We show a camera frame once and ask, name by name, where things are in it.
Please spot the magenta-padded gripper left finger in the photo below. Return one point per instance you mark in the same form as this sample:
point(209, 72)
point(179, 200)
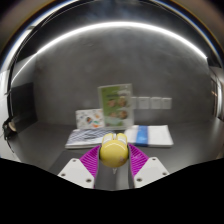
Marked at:
point(75, 171)

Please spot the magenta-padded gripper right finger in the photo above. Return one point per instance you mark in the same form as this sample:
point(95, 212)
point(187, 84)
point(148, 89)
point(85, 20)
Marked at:
point(150, 170)

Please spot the yellow computer mouse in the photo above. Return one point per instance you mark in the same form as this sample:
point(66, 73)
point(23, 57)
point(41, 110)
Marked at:
point(114, 151)

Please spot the white book with blue band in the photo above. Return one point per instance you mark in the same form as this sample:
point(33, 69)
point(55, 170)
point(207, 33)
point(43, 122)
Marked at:
point(151, 136)

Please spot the grey patterned booklet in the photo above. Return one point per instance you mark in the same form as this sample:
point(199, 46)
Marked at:
point(85, 137)

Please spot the small white colourful card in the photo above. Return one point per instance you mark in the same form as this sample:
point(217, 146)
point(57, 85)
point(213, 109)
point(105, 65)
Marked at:
point(88, 119)

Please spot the green standing leaflet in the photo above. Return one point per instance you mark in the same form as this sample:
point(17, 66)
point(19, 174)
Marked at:
point(115, 105)

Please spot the black monitor screen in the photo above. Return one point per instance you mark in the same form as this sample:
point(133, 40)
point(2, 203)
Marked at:
point(22, 106)

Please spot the dark framed window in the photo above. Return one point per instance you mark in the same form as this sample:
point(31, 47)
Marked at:
point(218, 93)

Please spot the white ceiling light strip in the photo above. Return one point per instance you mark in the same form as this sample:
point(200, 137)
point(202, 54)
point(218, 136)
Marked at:
point(116, 25)

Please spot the white wall socket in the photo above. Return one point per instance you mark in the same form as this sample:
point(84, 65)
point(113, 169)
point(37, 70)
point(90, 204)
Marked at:
point(155, 102)
point(144, 102)
point(166, 103)
point(135, 102)

